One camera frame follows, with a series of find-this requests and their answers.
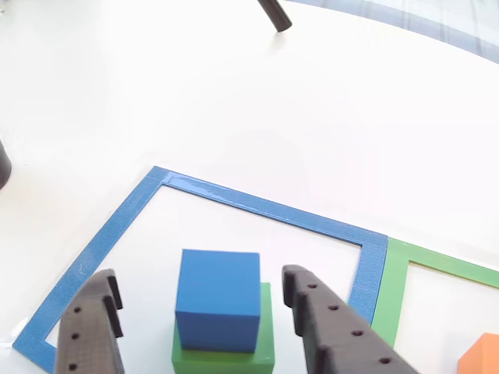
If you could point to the green square block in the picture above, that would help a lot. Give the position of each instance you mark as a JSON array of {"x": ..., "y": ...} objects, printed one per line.
[{"x": 265, "y": 331}]

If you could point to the small blue cube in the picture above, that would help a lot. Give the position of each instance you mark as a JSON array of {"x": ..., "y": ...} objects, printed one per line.
[{"x": 218, "y": 296}]

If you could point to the orange square block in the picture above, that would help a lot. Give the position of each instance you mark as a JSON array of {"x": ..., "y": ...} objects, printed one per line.
[{"x": 481, "y": 356}]

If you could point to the green square frame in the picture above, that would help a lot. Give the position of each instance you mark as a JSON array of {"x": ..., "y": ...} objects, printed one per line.
[{"x": 390, "y": 296}]

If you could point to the blue square frame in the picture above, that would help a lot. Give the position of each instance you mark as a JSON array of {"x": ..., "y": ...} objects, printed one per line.
[{"x": 117, "y": 222}]

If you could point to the black camera tripod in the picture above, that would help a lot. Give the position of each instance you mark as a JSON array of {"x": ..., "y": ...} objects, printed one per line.
[{"x": 277, "y": 15}]

